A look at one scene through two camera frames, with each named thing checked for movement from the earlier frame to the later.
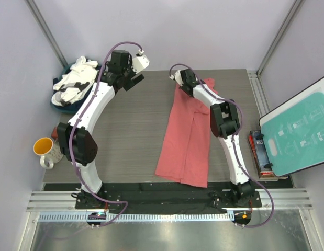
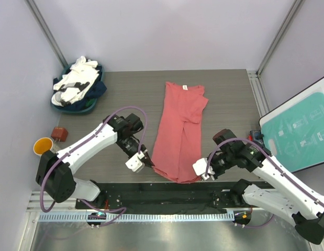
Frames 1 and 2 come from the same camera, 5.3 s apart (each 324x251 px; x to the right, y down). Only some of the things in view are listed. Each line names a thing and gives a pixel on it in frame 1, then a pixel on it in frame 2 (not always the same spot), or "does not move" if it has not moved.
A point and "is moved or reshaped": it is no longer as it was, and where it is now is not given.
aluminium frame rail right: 259,97 does not move
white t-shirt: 75,83 does not move
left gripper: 131,81 -> 146,160
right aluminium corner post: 282,29 does not move
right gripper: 181,88 -> 216,173
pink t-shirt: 184,157 is moved or reshaped
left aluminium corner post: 36,13 does not move
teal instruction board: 295,133 does not move
